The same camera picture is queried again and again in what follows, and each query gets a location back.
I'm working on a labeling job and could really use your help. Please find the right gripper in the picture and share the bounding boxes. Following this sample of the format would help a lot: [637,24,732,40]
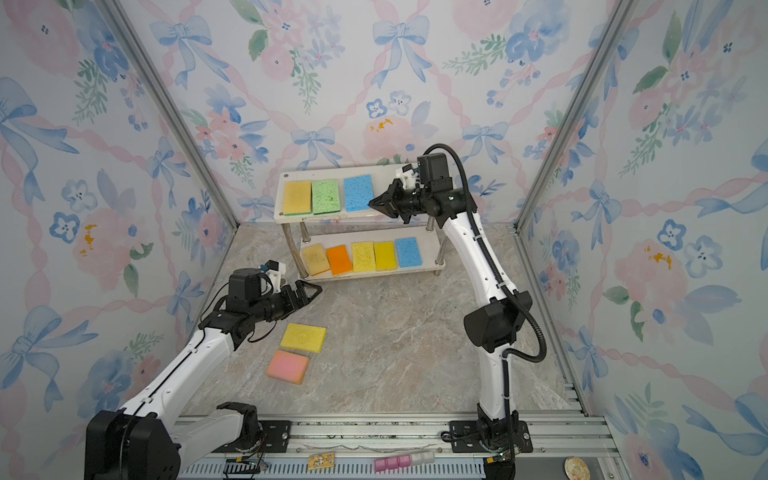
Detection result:
[367,182,430,227]

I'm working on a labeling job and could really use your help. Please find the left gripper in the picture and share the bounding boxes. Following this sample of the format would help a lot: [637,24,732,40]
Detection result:
[251,279,321,325]

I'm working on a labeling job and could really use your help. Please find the blue sponge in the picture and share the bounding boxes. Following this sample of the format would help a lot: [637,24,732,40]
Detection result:
[395,237,423,268]
[343,175,374,213]

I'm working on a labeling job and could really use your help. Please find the pale yellow orange-backed sponge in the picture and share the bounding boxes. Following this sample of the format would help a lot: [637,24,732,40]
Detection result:
[301,244,331,276]

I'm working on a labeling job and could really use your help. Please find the bright yellow sponge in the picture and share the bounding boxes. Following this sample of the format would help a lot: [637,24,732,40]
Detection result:
[374,241,398,271]

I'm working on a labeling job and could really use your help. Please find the orange sponge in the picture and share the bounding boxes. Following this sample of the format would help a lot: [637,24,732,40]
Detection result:
[326,245,354,276]

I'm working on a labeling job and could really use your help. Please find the yellow cellulose sponge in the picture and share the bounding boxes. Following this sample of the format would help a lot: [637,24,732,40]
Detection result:
[352,242,376,273]

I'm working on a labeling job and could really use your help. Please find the green sponge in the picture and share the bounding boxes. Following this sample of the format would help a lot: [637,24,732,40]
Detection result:
[311,179,341,215]

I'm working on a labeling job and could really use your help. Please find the pink sponge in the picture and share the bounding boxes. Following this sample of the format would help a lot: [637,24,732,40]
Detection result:
[266,350,310,385]

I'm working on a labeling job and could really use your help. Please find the yellow green-backed sponge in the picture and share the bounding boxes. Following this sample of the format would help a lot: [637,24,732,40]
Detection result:
[282,181,313,216]

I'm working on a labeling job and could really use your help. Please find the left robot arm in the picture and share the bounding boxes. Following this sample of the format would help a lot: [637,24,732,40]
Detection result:
[84,261,322,479]

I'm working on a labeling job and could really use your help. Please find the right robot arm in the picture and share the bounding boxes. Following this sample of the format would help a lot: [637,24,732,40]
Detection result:
[368,144,547,449]

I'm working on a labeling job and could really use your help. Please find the white two-tier shelf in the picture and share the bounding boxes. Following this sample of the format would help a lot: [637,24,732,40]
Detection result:
[274,164,447,282]

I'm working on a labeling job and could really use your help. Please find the small circuit board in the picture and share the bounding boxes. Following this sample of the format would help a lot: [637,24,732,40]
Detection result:
[308,452,335,471]

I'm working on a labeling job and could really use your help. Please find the pink block strip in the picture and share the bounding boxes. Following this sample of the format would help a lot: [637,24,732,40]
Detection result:
[373,451,435,473]

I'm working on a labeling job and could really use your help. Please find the round patterned disc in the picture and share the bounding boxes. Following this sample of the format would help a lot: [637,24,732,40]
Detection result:
[564,457,592,480]

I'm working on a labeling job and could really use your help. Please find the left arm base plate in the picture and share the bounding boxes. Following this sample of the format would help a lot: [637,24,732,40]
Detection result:
[215,420,293,454]

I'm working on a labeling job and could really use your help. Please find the black corrugated cable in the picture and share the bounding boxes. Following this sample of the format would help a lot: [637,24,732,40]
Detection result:
[422,143,548,480]

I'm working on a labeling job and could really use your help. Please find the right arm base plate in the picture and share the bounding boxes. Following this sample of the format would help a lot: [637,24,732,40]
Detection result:
[440,420,534,454]

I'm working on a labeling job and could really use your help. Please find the left corner metal post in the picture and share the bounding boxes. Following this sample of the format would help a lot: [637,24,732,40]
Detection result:
[95,0,239,230]

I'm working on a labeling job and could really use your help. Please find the corner metal post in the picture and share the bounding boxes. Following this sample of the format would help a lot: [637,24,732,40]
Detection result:
[514,0,635,234]
[95,0,239,230]

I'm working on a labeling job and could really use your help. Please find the right corner metal post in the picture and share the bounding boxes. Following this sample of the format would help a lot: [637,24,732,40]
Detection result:
[514,0,635,234]

